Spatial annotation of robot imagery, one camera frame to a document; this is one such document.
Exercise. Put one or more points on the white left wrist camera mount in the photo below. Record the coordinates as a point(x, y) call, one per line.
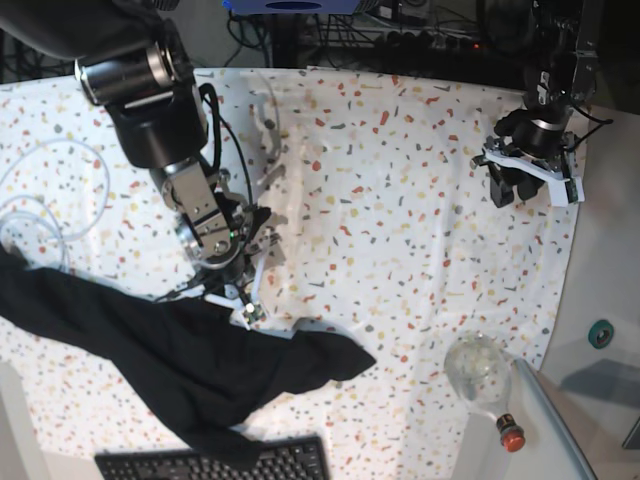
point(562, 191)

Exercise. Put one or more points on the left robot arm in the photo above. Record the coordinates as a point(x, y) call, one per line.
point(555, 44)

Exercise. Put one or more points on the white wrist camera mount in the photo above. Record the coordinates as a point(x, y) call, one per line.
point(247, 309)
point(562, 191)

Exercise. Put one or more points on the clear glass bottle orange cap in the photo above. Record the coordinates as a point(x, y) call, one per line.
point(480, 375)

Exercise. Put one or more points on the blue box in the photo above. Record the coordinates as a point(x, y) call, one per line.
point(251, 7)

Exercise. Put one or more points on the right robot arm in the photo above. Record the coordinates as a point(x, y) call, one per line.
point(132, 62)

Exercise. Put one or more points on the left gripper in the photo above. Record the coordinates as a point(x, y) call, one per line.
point(536, 134)

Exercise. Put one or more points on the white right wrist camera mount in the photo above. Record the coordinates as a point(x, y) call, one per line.
point(247, 309)

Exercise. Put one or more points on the black t-shirt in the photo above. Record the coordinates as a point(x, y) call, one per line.
point(199, 374)

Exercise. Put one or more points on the green tape roll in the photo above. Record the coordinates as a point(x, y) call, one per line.
point(601, 334)

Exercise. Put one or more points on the black keyboard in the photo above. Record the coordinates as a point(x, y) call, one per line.
point(297, 458)

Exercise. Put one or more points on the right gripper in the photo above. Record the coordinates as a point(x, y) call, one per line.
point(234, 268)

